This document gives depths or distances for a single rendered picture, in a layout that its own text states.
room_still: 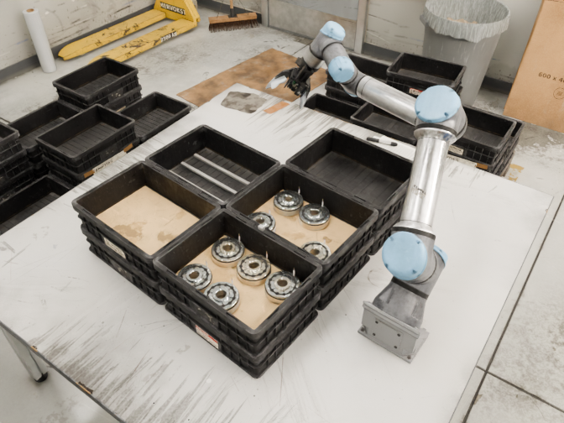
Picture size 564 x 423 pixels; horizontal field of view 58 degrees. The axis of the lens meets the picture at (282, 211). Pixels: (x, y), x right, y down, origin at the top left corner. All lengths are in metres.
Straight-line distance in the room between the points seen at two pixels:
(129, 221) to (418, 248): 0.96
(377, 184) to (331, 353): 0.67
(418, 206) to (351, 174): 0.59
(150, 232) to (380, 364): 0.83
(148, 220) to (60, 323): 0.42
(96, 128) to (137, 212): 1.20
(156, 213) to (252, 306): 0.52
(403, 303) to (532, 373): 1.18
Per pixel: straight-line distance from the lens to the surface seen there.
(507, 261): 1.94
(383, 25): 4.62
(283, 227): 1.71
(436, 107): 1.47
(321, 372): 1.53
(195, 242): 1.60
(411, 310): 1.50
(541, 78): 4.08
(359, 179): 1.92
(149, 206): 1.85
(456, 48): 3.78
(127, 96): 3.25
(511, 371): 2.55
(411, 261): 1.36
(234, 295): 1.49
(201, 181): 1.91
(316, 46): 1.77
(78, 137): 2.93
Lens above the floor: 2.02
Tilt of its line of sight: 42 degrees down
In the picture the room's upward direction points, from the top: straight up
